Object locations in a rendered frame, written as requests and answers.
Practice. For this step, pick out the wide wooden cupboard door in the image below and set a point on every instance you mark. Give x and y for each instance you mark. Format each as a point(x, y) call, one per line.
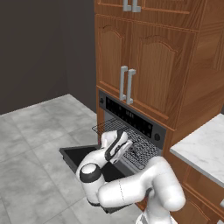
point(159, 73)

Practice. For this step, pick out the black oven door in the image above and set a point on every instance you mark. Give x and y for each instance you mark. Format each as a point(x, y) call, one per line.
point(78, 156)

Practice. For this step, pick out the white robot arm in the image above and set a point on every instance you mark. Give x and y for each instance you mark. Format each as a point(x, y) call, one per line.
point(137, 186)

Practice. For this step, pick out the wooden base cabinet run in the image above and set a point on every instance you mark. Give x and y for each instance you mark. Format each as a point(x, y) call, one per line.
point(201, 192)

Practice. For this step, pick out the black oven with control panel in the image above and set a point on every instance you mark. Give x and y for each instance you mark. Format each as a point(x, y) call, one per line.
point(131, 116)

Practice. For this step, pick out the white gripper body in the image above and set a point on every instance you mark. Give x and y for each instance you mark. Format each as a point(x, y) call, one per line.
point(124, 149)

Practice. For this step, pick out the tall wooden cabinet housing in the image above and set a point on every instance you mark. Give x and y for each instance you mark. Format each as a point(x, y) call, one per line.
point(201, 73)

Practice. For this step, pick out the narrow wooden cupboard door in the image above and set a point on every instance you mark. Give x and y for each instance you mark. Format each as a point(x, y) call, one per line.
point(110, 55)

